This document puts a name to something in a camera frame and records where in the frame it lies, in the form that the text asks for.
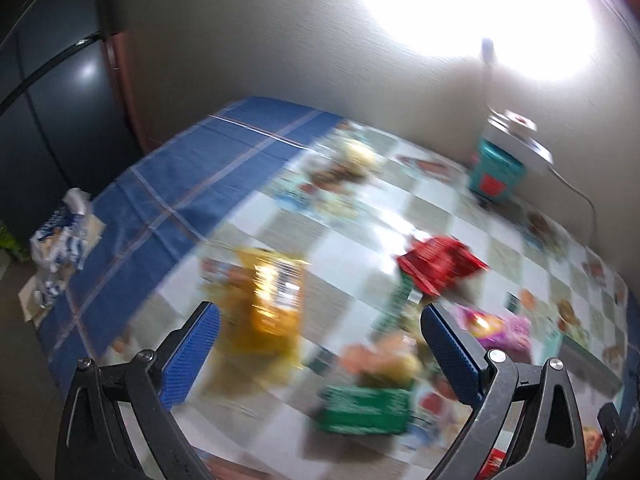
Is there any dark green snack packet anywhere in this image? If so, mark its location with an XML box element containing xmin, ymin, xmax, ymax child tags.
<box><xmin>315</xmin><ymin>384</ymin><xmax>416</xmax><ymax>436</ymax></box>

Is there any small teal box red label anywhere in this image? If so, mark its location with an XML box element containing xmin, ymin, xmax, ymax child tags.
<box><xmin>467</xmin><ymin>137</ymin><xmax>528</xmax><ymax>206</ymax></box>

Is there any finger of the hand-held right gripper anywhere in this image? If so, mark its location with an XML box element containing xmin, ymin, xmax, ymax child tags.
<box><xmin>598</xmin><ymin>402</ymin><xmax>629</xmax><ymax>466</ymax></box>

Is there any white power strip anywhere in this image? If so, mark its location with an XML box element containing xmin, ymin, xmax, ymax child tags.
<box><xmin>486</xmin><ymin>109</ymin><xmax>555</xmax><ymax>167</ymax></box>

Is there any yellow cake in clear wrapper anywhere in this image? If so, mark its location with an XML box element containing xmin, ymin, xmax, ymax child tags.
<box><xmin>340</xmin><ymin>137</ymin><xmax>381</xmax><ymax>171</ymax></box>
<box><xmin>342</xmin><ymin>337</ymin><xmax>423</xmax><ymax>391</ymax></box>

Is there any blue and white tissue packet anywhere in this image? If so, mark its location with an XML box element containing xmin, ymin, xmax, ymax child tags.
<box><xmin>29</xmin><ymin>187</ymin><xmax>106</xmax><ymax>311</ymax></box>

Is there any long yellow snack packet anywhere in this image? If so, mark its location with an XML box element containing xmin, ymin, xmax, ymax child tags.
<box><xmin>235</xmin><ymin>246</ymin><xmax>307</xmax><ymax>361</ymax></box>

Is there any green and white snack packet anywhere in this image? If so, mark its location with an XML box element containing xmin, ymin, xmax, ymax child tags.
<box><xmin>377</xmin><ymin>275</ymin><xmax>426</xmax><ymax>336</ymax></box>

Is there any purple cake roll packet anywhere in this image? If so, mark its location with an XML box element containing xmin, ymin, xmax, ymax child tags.
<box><xmin>457</xmin><ymin>305</ymin><xmax>533</xmax><ymax>361</ymax></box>

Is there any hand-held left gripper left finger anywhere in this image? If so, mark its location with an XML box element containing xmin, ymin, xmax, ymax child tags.
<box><xmin>56</xmin><ymin>301</ymin><xmax>222</xmax><ymax>480</ymax></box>

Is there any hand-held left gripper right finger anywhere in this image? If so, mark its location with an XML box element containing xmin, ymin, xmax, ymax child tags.
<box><xmin>420</xmin><ymin>302</ymin><xmax>586</xmax><ymax>480</ymax></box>

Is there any white power strip cable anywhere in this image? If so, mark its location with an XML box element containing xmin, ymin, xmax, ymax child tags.
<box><xmin>547</xmin><ymin>165</ymin><xmax>598</xmax><ymax>246</ymax></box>

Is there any blue plaid tablecloth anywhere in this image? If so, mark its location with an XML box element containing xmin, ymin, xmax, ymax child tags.
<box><xmin>37</xmin><ymin>96</ymin><xmax>351</xmax><ymax>401</ymax></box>

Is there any dark glossy cabinet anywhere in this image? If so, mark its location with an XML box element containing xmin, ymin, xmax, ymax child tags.
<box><xmin>0</xmin><ymin>0</ymin><xmax>146</xmax><ymax>271</ymax></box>

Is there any white gooseneck plug-in lamp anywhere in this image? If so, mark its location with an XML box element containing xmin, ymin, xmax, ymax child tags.
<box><xmin>480</xmin><ymin>37</ymin><xmax>538</xmax><ymax>133</ymax></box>

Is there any red foil snack packet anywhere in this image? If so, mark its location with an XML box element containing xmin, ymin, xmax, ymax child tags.
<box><xmin>396</xmin><ymin>235</ymin><xmax>490</xmax><ymax>297</ymax></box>

